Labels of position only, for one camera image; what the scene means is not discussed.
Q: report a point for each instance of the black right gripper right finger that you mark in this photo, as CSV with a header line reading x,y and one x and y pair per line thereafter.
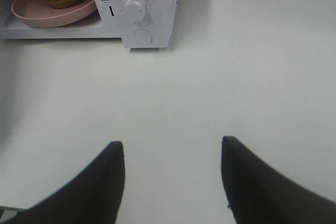
x,y
257,193

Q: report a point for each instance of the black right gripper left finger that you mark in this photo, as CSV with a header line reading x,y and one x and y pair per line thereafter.
x,y
93,196

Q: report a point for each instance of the round white door button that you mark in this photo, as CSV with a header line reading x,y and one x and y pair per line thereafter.
x,y
143,36

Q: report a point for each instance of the white microwave knob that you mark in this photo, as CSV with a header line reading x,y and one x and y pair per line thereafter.
x,y
135,10

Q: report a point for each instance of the pink speckled plate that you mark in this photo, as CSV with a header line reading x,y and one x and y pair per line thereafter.
x,y
35,13

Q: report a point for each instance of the white microwave oven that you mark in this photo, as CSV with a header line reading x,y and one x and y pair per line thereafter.
x,y
138,23

